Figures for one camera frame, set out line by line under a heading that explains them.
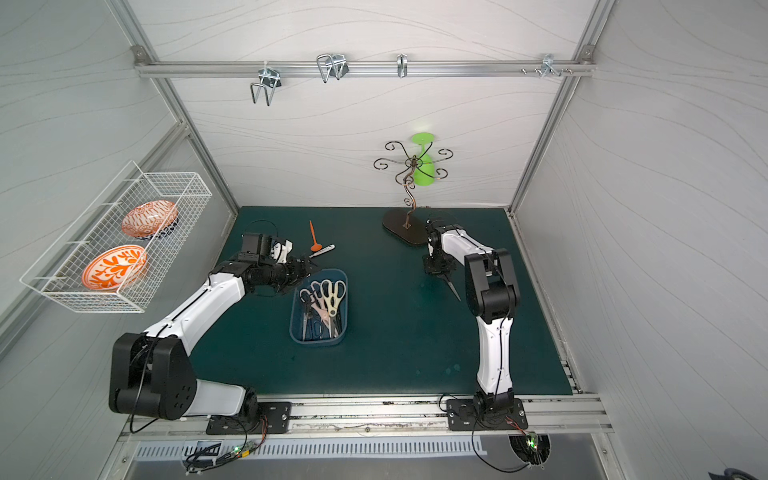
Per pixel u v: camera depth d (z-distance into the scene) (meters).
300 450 0.64
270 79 0.78
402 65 0.79
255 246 0.68
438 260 0.88
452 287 0.98
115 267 0.63
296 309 0.87
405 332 0.88
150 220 0.72
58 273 0.56
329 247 1.08
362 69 0.79
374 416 0.75
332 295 0.93
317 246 1.08
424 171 0.89
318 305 0.91
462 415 0.73
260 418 0.72
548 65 0.77
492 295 0.57
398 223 1.15
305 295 0.93
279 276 0.73
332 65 0.76
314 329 0.88
